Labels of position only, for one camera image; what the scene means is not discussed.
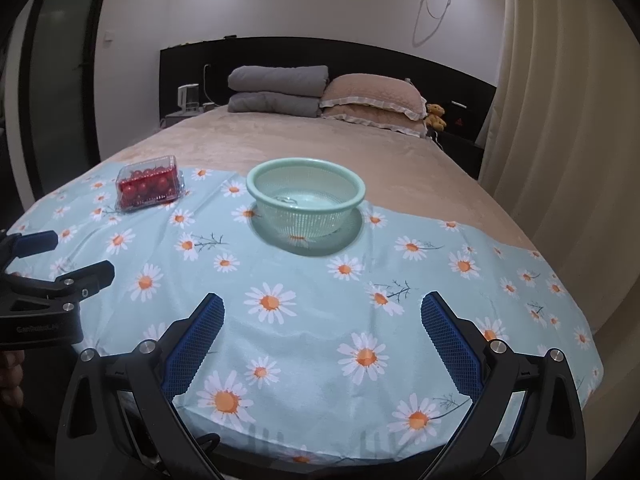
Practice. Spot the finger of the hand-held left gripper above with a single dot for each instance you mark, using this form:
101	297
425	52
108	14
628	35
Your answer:
37	241
75	285

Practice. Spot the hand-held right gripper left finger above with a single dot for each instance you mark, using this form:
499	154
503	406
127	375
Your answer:
195	350

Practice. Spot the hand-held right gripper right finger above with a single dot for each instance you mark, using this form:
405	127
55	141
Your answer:
450	350

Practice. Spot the green mesh basket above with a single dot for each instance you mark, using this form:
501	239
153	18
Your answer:
300	220

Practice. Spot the person's left hand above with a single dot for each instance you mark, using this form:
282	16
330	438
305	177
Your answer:
10	377

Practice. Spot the daisy print cloth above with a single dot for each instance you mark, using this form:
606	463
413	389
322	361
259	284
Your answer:
310	310

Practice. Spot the clear box of cherry tomatoes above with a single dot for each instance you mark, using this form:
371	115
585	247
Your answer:
150	185

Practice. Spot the white nightstand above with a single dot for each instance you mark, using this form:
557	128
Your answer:
175	119

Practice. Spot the black nightstand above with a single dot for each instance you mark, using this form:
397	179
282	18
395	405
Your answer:
457	152

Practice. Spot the white appliance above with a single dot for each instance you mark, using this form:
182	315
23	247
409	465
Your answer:
187	97

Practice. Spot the beige bed blanket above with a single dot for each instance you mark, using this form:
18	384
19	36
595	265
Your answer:
225	135

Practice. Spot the beige frilled pillow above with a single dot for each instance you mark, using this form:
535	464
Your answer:
385	125
370	92

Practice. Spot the brown teddy bear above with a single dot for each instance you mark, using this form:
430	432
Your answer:
435	116

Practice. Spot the grey pillow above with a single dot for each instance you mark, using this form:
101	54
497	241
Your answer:
277	80
272	105

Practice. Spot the cream curtain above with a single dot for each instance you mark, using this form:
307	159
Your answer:
565	110

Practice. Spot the black headboard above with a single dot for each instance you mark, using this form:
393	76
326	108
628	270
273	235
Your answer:
280	52

